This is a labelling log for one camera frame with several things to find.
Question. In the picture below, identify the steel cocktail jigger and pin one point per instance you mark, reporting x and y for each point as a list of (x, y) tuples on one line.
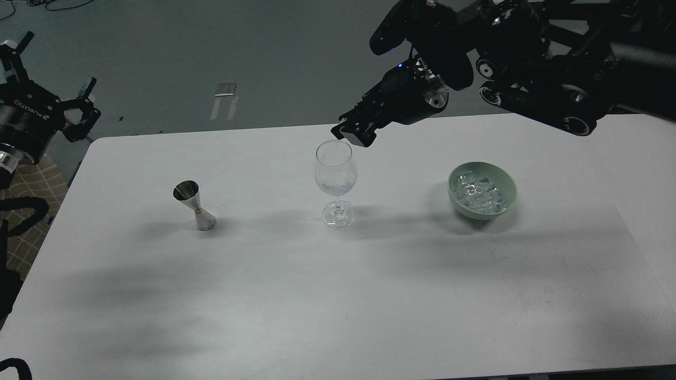
[(188, 193)]

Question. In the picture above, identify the beige checked cushion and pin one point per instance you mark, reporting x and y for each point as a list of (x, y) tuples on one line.
[(31, 199)]

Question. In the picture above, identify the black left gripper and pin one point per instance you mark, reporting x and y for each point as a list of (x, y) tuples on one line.
[(31, 115)]

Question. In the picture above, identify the clear ice cubes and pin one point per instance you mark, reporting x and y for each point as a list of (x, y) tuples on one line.
[(479, 195)]

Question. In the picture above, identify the green bowl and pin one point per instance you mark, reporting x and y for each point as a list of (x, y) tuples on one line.
[(497, 175)]

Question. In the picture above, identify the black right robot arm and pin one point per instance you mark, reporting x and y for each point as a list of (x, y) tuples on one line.
[(565, 64)]

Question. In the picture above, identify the clear wine glass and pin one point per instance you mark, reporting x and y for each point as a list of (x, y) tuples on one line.
[(335, 173)]

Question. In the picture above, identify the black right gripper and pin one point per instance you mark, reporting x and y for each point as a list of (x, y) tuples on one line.
[(406, 94)]

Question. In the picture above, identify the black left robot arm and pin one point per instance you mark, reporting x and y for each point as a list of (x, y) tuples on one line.
[(31, 116)]

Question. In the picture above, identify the metal floor plate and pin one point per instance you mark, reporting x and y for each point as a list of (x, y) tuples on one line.
[(225, 89)]

